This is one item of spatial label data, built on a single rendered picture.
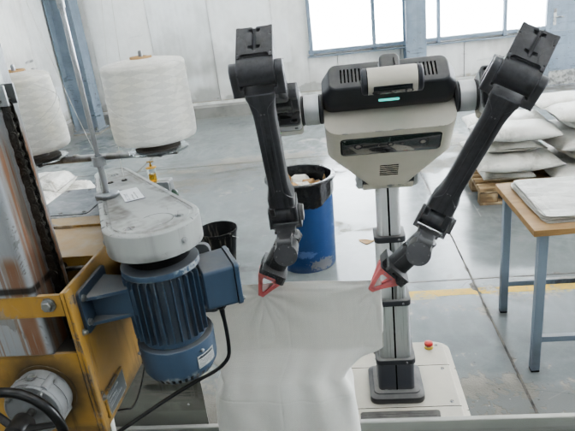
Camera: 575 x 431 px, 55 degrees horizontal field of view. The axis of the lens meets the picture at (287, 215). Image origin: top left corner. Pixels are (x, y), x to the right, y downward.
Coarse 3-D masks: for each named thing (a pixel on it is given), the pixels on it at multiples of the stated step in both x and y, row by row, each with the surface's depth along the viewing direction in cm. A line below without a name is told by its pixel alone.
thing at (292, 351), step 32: (256, 288) 144; (288, 288) 143; (320, 288) 141; (352, 288) 141; (256, 320) 148; (288, 320) 147; (320, 320) 145; (352, 320) 144; (224, 352) 152; (256, 352) 151; (288, 352) 150; (320, 352) 148; (352, 352) 147; (224, 384) 150; (256, 384) 148; (288, 384) 146; (320, 384) 145; (352, 384) 153; (224, 416) 153; (256, 416) 150; (288, 416) 148; (320, 416) 147; (352, 416) 150
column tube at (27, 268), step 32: (0, 64) 90; (0, 128) 89; (0, 160) 89; (32, 160) 98; (0, 192) 88; (0, 224) 90; (32, 224) 96; (0, 256) 93; (32, 256) 95; (0, 288) 95; (32, 288) 95; (0, 320) 98; (32, 320) 97; (0, 352) 100; (32, 352) 100
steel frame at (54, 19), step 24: (48, 0) 867; (72, 0) 864; (408, 0) 809; (48, 24) 867; (72, 24) 879; (408, 24) 821; (408, 48) 835; (72, 72) 908; (72, 96) 922; (96, 96) 924; (96, 120) 920
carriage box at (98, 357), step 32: (96, 224) 125; (64, 256) 110; (96, 256) 108; (64, 288) 96; (128, 320) 121; (64, 352) 100; (96, 352) 105; (128, 352) 119; (0, 384) 103; (96, 384) 103; (128, 384) 118; (96, 416) 104
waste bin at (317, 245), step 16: (320, 176) 388; (304, 192) 351; (320, 192) 356; (304, 208) 356; (320, 208) 361; (304, 224) 362; (320, 224) 365; (304, 240) 367; (320, 240) 369; (304, 256) 372; (320, 256) 374; (304, 272) 377
